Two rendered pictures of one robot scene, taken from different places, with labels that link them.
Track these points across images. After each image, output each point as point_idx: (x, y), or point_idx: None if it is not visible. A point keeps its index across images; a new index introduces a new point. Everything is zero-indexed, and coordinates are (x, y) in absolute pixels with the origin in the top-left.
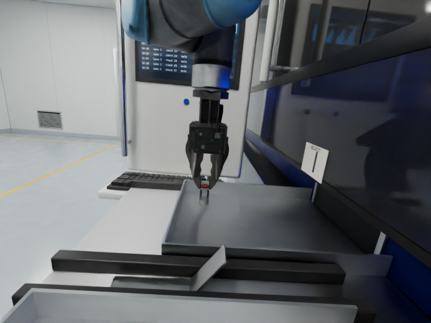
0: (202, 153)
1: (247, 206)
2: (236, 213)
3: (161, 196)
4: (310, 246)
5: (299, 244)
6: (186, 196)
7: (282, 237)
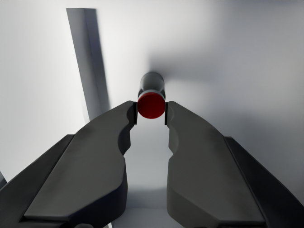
0: (117, 193)
1: (265, 85)
2: (225, 116)
3: (28, 50)
4: (302, 184)
5: (289, 182)
6: (97, 46)
7: (275, 173)
